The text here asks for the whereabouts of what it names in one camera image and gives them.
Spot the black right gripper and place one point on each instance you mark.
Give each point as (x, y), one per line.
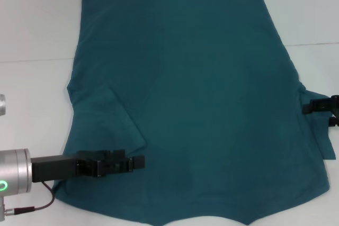
(336, 104)

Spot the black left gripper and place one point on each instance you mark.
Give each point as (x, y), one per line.
(66, 166)

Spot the blue-green shirt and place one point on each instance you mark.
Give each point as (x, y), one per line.
(198, 77)

